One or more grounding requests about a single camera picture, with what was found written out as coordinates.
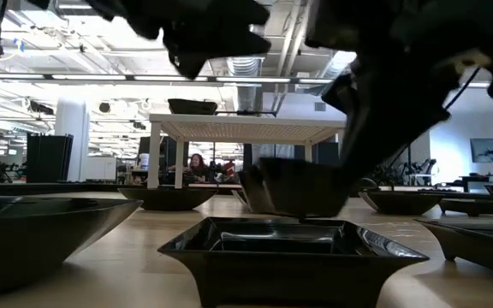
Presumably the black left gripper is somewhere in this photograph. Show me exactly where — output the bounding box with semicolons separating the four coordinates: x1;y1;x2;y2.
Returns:
84;0;273;80

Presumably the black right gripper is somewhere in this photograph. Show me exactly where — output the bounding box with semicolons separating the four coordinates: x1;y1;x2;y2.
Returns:
306;0;493;181

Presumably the black rectangular plate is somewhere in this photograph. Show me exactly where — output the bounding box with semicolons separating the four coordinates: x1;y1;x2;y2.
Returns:
167;98;219;116

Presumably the black shallow plate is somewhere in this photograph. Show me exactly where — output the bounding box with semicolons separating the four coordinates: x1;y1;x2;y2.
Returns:
357;189;445;216

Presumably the deep black square plate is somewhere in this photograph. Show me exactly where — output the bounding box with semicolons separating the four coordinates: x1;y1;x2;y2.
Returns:
258;157;353;218

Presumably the black round plate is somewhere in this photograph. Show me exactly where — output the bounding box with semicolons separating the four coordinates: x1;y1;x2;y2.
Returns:
116;187;219;212

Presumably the black footed plate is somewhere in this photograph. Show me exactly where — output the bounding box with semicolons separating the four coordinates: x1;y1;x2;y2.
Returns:
413;218;493;280

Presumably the glossy black square plate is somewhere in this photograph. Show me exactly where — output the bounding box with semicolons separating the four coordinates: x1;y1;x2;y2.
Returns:
157;216;430;308

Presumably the black oval plate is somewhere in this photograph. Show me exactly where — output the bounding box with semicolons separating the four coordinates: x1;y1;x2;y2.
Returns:
0;195;145;300

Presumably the long suspended light bar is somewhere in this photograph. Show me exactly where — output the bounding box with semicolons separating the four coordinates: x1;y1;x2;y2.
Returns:
0;73;336;87

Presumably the person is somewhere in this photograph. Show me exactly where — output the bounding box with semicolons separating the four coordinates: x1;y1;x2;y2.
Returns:
184;152;210;183

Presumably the grey computer monitor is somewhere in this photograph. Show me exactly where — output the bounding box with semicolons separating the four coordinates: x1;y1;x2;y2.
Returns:
470;138;493;164

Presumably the black cabinet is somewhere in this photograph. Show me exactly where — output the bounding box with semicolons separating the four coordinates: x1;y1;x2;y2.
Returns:
26;133;74;184

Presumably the silver ventilation duct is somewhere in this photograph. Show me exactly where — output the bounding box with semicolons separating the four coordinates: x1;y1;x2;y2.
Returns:
226;55;265;113
314;50;358;93

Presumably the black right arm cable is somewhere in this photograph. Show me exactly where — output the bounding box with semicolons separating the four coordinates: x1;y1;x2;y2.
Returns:
383;66;484;175

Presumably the black table edge rail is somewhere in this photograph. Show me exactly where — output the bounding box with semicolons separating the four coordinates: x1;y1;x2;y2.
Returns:
0;181;493;202

